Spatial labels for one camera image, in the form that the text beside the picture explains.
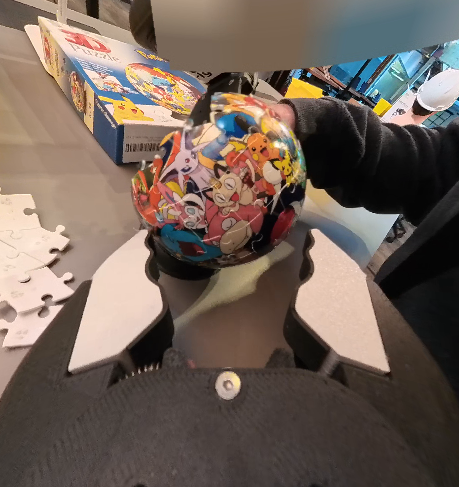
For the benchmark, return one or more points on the colourful puzzle ball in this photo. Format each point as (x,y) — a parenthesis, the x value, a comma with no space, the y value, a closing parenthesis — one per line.
(222,190)

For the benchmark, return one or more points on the black ball stand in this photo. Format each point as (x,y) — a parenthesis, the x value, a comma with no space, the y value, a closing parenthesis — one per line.
(184,268)

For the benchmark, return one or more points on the white desk stand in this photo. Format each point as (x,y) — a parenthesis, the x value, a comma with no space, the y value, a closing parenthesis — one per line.
(62,9)

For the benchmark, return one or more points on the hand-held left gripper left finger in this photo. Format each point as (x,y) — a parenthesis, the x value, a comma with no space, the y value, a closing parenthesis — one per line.
(115,308)

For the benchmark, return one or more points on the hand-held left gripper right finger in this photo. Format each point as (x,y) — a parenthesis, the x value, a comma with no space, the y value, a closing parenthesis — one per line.
(339,308)

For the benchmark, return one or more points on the blue puzzle box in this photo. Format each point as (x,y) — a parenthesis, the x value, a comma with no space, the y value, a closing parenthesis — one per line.
(100,95)

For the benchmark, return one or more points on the loose white puzzle pieces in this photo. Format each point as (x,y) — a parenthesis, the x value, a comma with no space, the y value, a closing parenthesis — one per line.
(20,274)

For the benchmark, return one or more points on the yellow plastic bin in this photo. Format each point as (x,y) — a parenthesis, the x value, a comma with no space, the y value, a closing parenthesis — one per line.
(303,88)

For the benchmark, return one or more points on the person's right forearm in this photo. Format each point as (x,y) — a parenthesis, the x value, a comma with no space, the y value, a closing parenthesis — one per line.
(366,152)

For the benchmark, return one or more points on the person's right hand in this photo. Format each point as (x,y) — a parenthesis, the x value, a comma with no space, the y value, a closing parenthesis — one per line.
(285,114)

